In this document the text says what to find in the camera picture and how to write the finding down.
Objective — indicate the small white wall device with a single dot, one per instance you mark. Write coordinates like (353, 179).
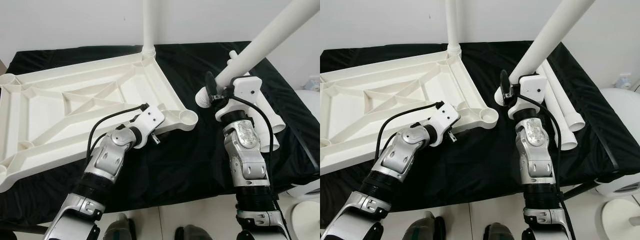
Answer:
(626, 82)
(311, 84)

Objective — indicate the grey robot right foot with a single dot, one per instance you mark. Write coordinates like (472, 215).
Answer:
(497, 232)
(192, 233)

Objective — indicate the white round base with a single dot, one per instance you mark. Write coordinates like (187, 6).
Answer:
(620, 222)
(307, 222)

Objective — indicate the black table cloth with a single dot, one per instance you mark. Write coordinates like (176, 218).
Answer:
(490, 165)
(200, 165)

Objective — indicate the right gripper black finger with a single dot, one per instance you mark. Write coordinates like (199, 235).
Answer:
(211, 84)
(505, 82)

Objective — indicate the grey robot left foot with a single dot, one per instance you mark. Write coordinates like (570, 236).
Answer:
(119, 229)
(422, 227)

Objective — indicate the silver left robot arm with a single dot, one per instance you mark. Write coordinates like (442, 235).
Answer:
(107, 160)
(400, 155)

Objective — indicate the grey robot foot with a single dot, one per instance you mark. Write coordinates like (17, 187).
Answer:
(119, 229)
(422, 227)
(497, 232)
(192, 233)

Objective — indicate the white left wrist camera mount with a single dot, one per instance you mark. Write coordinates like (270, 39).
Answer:
(150, 120)
(444, 118)

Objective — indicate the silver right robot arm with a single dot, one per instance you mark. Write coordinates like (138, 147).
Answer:
(537, 150)
(245, 150)

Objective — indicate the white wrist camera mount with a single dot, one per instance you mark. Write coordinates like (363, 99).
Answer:
(444, 118)
(532, 89)
(150, 120)
(245, 90)

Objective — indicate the grey metal rod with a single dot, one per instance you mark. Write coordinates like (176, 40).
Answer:
(635, 220)

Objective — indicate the white plastic table top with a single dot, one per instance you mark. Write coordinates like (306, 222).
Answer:
(360, 110)
(45, 110)

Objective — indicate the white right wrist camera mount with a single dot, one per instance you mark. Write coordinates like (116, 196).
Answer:
(532, 89)
(245, 90)

